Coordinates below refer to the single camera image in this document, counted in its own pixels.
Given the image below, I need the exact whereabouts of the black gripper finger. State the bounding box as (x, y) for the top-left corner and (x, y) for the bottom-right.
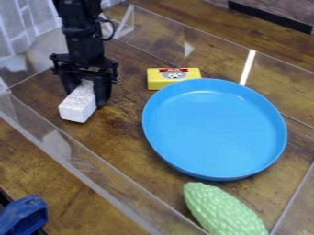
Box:
(60, 73), (82, 95)
(94, 75), (119, 108)

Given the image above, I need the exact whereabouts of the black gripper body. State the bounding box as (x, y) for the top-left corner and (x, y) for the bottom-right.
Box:
(48, 26), (120, 81)

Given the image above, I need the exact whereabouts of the white speckled foam block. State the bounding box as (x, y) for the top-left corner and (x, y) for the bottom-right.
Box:
(58, 80), (98, 123)

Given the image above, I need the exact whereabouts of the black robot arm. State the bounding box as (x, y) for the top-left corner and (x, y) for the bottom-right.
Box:
(49, 0), (119, 108)

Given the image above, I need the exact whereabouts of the blue round tray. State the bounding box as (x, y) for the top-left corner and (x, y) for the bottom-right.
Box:
(142, 78), (287, 181)

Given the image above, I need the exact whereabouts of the yellow rectangular box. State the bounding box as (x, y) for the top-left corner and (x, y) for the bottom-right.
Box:
(147, 68), (202, 91)

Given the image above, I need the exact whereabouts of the white grid curtain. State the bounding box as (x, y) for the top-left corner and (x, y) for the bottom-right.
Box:
(0, 0), (60, 58)

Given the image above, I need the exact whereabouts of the green bitter gourd toy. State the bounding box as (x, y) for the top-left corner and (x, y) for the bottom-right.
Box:
(183, 183), (269, 235)

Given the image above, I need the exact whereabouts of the black cable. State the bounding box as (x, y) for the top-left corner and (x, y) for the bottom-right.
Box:
(95, 15), (118, 42)

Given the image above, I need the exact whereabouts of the clear acrylic enclosure wall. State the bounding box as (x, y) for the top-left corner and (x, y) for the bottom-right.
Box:
(0, 0), (314, 235)

